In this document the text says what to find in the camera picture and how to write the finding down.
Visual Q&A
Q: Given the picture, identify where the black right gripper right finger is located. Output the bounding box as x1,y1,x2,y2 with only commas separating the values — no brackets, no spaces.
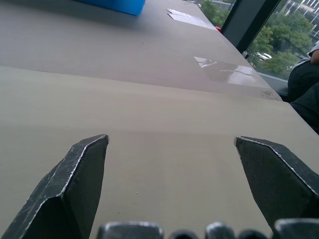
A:
233,135,319,230

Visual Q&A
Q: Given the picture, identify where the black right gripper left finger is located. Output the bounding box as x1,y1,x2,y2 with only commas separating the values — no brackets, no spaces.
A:
0,134,110,239

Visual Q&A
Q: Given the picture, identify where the blue plastic box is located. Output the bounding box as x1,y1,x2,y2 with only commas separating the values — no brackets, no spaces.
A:
71,0,147,16

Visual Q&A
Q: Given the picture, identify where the black window frame post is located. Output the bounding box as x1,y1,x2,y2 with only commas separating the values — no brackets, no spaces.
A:
220,0,282,60

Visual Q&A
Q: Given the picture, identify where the seated person in dark trousers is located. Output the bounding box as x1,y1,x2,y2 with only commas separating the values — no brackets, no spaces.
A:
283,41,319,136

